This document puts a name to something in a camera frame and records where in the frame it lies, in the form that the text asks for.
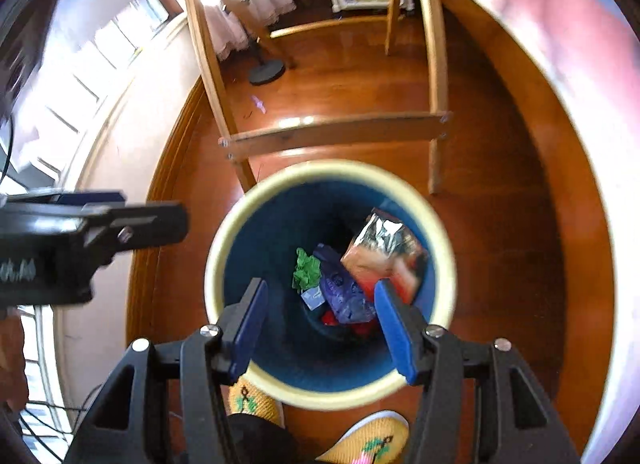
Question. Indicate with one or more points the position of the wooden chair frame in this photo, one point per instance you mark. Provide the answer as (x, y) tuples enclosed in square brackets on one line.
[(340, 132)]

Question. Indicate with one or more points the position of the purple plastic bag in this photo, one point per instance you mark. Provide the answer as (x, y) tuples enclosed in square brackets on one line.
[(342, 294)]

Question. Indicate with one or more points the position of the orange snack bag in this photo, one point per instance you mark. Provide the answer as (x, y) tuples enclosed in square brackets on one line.
[(385, 254)]

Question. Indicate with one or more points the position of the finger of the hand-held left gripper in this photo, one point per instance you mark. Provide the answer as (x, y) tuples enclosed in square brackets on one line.
[(90, 196), (150, 224)]

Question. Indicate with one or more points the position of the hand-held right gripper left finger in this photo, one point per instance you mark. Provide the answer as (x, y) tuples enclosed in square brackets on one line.
[(247, 334)]

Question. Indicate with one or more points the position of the yellow slipper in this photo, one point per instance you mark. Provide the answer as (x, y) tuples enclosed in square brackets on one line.
[(250, 401), (370, 439)]

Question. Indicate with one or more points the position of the person's left hand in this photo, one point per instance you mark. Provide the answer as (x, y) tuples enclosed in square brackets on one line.
[(11, 364)]

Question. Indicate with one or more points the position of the purple scrap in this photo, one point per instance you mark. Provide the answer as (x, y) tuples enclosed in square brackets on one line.
[(258, 103)]

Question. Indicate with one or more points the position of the blue bin with cream rim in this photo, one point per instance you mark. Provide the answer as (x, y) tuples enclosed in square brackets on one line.
[(280, 344)]

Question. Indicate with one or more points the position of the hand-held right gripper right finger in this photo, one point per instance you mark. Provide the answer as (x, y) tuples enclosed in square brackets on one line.
[(397, 339)]

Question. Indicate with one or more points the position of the small white box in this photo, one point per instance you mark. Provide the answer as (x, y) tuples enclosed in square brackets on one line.
[(312, 299)]

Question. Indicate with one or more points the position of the red gold packet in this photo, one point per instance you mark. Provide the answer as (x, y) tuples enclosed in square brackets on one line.
[(330, 318)]

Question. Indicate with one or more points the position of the pink bed sheet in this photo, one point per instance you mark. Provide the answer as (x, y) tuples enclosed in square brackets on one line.
[(575, 19)]

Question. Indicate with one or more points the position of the black fan stand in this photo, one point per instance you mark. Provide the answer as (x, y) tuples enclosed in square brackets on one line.
[(267, 72)]

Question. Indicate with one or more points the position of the green paper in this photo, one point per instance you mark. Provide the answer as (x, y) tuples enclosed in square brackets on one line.
[(306, 271)]

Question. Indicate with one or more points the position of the window grille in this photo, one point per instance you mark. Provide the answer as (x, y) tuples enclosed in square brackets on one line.
[(40, 424)]

